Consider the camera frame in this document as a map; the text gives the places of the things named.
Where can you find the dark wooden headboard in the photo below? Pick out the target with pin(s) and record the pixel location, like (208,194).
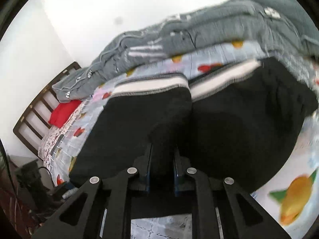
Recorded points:
(33,124)

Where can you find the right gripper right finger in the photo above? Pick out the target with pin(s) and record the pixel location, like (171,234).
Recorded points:
(222,208)

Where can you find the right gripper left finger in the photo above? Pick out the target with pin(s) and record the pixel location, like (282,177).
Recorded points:
(101,208)

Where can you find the floral bed sheet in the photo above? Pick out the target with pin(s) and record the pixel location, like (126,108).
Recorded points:
(50,139)

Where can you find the grey floral quilt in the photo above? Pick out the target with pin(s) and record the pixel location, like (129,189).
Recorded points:
(274,24)

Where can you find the black pants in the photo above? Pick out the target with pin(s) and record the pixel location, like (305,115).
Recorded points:
(240,121)

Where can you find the red pillow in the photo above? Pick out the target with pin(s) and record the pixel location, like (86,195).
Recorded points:
(62,113)

